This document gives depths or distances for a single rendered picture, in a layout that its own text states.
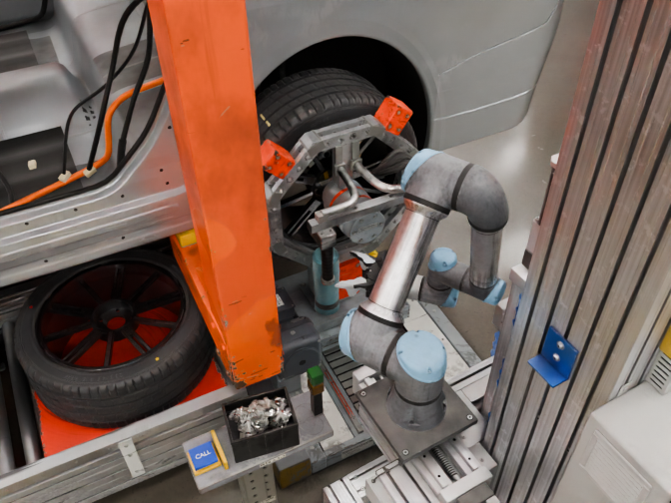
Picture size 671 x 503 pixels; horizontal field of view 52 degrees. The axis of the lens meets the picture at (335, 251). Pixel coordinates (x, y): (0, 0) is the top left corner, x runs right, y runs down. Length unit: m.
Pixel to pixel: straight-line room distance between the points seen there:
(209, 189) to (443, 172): 0.54
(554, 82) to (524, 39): 2.14
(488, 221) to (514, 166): 2.34
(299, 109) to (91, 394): 1.10
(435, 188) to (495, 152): 2.45
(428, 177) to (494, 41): 1.05
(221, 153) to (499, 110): 1.44
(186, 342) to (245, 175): 0.88
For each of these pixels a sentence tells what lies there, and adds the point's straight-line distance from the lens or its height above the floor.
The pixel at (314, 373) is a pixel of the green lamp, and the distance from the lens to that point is 2.01.
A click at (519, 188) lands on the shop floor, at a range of 3.78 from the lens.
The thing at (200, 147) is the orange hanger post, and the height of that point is 1.42.
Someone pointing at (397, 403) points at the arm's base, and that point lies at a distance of 1.69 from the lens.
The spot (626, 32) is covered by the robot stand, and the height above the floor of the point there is 1.86.
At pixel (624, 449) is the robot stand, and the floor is 1.23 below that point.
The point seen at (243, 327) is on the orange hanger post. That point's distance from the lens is 1.96.
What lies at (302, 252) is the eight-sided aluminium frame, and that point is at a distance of 2.30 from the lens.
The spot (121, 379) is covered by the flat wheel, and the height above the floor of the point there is 0.50.
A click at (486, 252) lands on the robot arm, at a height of 1.11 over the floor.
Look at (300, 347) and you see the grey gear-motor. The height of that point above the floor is 0.39.
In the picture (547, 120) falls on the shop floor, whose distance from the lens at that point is 4.37.
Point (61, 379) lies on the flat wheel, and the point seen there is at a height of 0.50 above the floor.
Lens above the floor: 2.29
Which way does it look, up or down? 44 degrees down
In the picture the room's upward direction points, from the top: 1 degrees counter-clockwise
